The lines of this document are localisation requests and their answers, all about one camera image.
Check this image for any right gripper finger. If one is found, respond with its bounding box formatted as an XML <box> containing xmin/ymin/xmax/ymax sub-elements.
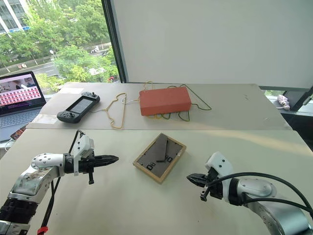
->
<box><xmin>186</xmin><ymin>173</ymin><xmax>209</xmax><ymax>181</ymax></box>
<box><xmin>188</xmin><ymin>178</ymin><xmax>209</xmax><ymax>188</ymax></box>

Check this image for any black handheld game console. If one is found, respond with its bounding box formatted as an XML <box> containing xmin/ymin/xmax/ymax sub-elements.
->
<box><xmin>56</xmin><ymin>91</ymin><xmax>101</xmax><ymax>124</ymax></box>

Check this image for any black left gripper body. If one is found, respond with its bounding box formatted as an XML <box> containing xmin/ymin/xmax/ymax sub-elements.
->
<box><xmin>78</xmin><ymin>151</ymin><xmax>98</xmax><ymax>185</ymax></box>

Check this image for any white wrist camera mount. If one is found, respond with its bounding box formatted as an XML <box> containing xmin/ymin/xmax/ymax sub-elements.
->
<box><xmin>72</xmin><ymin>134</ymin><xmax>95</xmax><ymax>177</ymax></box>
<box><xmin>204</xmin><ymin>151</ymin><xmax>236</xmax><ymax>187</ymax></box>

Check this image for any green wire hanger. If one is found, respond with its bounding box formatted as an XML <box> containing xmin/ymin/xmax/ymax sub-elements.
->
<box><xmin>167</xmin><ymin>84</ymin><xmax>212</xmax><ymax>122</ymax></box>

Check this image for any black window frame post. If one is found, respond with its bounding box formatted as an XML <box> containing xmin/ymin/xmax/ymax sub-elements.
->
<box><xmin>101</xmin><ymin>0</ymin><xmax>130</xmax><ymax>84</ymax></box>

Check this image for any white office building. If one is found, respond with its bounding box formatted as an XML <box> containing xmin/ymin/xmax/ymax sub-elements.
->
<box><xmin>0</xmin><ymin>0</ymin><xmax>33</xmax><ymax>38</ymax></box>

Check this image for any orange brick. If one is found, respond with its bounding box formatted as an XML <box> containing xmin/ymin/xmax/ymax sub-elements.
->
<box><xmin>139</xmin><ymin>86</ymin><xmax>192</xmax><ymax>117</ymax></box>

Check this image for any wooden picture frame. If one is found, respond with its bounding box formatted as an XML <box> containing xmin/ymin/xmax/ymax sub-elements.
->
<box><xmin>132</xmin><ymin>132</ymin><xmax>187</xmax><ymax>185</ymax></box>

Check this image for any silver laptop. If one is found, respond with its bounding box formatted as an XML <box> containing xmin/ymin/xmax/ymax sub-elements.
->
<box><xmin>0</xmin><ymin>70</ymin><xmax>47</xmax><ymax>143</ymax></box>

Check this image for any thin white cable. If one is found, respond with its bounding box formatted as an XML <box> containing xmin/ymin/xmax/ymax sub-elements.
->
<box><xmin>88</xmin><ymin>98</ymin><xmax>141</xmax><ymax>115</ymax></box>

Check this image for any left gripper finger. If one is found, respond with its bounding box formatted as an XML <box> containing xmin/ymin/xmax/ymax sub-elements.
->
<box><xmin>94</xmin><ymin>154</ymin><xmax>120</xmax><ymax>163</ymax></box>
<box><xmin>94</xmin><ymin>160</ymin><xmax>118</xmax><ymax>168</ymax></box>

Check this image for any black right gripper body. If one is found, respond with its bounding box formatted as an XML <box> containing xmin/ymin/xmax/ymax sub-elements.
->
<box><xmin>200</xmin><ymin>168</ymin><xmax>224</xmax><ymax>203</ymax></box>

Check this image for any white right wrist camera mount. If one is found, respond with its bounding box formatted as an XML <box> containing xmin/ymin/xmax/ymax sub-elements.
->
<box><xmin>204</xmin><ymin>151</ymin><xmax>236</xmax><ymax>187</ymax></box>

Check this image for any yellow wire hanger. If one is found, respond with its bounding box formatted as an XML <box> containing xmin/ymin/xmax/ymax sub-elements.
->
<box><xmin>142</xmin><ymin>80</ymin><xmax>172</xmax><ymax>121</ymax></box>
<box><xmin>105</xmin><ymin>92</ymin><xmax>128</xmax><ymax>130</ymax></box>

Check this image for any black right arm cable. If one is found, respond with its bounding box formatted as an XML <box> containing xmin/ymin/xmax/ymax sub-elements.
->
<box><xmin>207</xmin><ymin>172</ymin><xmax>313</xmax><ymax>214</ymax></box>

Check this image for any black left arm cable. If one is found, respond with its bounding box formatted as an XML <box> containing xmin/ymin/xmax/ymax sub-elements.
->
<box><xmin>38</xmin><ymin>130</ymin><xmax>86</xmax><ymax>235</ymax></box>

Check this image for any smartphone with orange case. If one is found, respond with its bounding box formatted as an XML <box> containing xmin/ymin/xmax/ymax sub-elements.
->
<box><xmin>10</xmin><ymin>124</ymin><xmax>28</xmax><ymax>141</ymax></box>

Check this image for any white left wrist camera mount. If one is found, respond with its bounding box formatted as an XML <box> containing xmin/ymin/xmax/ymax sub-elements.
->
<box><xmin>72</xmin><ymin>134</ymin><xmax>95</xmax><ymax>177</ymax></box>

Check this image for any black angled stand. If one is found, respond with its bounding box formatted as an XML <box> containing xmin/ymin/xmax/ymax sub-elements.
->
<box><xmin>280</xmin><ymin>85</ymin><xmax>313</xmax><ymax>114</ymax></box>

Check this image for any pink handheld fan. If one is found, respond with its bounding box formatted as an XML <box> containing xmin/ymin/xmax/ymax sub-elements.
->
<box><xmin>275</xmin><ymin>94</ymin><xmax>291</xmax><ymax>110</ymax></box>

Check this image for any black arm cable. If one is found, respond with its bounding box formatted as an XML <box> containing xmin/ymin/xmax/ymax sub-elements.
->
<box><xmin>38</xmin><ymin>130</ymin><xmax>86</xmax><ymax>235</ymax></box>
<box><xmin>207</xmin><ymin>172</ymin><xmax>313</xmax><ymax>214</ymax></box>

